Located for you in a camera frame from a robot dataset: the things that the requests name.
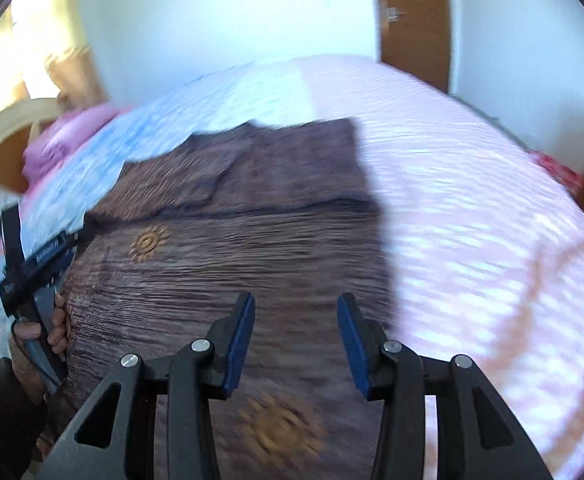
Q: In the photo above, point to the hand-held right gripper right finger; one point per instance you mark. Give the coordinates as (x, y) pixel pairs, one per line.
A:
(354, 347)

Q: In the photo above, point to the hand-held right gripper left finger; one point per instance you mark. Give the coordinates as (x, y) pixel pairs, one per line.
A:
(237, 342)

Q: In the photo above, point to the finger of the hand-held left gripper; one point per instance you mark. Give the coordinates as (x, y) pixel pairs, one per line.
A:
(82, 236)

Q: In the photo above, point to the brown knit sweater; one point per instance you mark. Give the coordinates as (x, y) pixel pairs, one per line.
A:
(272, 240)

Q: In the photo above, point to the person's left forearm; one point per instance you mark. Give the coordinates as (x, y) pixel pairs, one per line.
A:
(2, 420)

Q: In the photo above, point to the person's left hand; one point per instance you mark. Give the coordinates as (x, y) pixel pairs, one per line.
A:
(58, 322)

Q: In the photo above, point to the pink folded blanket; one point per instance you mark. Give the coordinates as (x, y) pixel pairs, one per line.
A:
(72, 140)

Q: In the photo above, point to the blue patterned bed sheet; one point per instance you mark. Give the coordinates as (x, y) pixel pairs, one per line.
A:
(142, 127)

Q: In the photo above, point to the cream bed headboard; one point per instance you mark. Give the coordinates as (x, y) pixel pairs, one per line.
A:
(2, 130)

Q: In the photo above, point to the yellow curtain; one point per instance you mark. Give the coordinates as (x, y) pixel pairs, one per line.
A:
(79, 72)

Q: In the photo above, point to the pink dotted bed sheet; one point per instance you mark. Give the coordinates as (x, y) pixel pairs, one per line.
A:
(472, 210)

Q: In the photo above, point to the red checked cloth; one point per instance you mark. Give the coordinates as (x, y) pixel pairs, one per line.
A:
(557, 167)

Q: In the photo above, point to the brown wooden door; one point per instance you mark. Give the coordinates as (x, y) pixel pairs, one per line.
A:
(417, 45)

